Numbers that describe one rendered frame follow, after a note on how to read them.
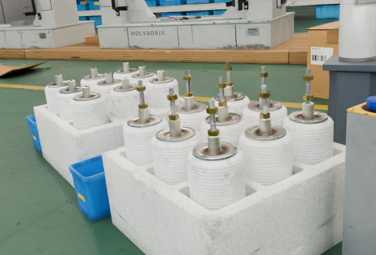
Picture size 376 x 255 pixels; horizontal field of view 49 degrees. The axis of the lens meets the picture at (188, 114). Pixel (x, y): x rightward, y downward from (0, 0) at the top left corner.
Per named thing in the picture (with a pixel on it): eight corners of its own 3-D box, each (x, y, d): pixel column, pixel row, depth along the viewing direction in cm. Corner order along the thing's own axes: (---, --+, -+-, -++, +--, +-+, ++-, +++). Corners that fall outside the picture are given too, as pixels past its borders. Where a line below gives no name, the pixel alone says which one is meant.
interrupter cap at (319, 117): (317, 111, 86) (317, 108, 85) (335, 122, 78) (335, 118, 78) (282, 116, 85) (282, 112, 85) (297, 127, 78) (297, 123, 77)
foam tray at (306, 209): (236, 172, 118) (233, 112, 113) (361, 229, 87) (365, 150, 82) (111, 223, 97) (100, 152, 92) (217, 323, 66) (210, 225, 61)
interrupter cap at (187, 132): (147, 140, 77) (147, 137, 77) (169, 127, 83) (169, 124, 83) (182, 145, 73) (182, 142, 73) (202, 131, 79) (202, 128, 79)
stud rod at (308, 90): (304, 107, 81) (304, 69, 79) (308, 105, 81) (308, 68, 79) (308, 108, 80) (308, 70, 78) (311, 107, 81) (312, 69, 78)
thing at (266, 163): (303, 221, 79) (304, 132, 74) (268, 240, 74) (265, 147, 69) (267, 202, 87) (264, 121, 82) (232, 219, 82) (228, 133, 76)
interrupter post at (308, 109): (311, 116, 83) (311, 100, 82) (316, 119, 81) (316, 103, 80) (299, 118, 83) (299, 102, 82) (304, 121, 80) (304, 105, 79)
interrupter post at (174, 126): (167, 137, 78) (165, 121, 77) (173, 133, 80) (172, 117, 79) (177, 138, 77) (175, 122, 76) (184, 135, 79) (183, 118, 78)
